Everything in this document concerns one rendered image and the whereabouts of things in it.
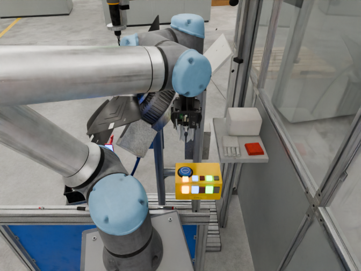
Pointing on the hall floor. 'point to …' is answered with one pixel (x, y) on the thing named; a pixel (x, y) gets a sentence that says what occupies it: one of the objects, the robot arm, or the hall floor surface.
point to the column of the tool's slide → (236, 97)
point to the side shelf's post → (228, 193)
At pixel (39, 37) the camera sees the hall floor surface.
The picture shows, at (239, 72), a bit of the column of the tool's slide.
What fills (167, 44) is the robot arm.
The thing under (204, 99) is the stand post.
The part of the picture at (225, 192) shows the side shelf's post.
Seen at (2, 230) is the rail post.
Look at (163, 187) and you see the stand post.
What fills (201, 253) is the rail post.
